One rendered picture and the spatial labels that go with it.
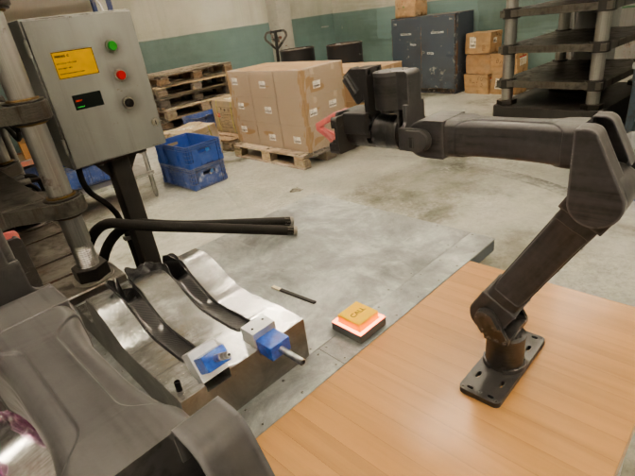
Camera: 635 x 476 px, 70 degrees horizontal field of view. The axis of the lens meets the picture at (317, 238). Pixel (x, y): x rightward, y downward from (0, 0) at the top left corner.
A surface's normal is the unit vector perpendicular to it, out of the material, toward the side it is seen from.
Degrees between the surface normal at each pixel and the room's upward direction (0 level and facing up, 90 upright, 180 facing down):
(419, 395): 0
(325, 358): 0
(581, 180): 90
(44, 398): 1
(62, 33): 90
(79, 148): 90
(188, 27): 90
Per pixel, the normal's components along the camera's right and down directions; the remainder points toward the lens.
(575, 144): -0.69, 0.40
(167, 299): 0.22, -0.67
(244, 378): 0.70, 0.24
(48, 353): -0.14, -0.89
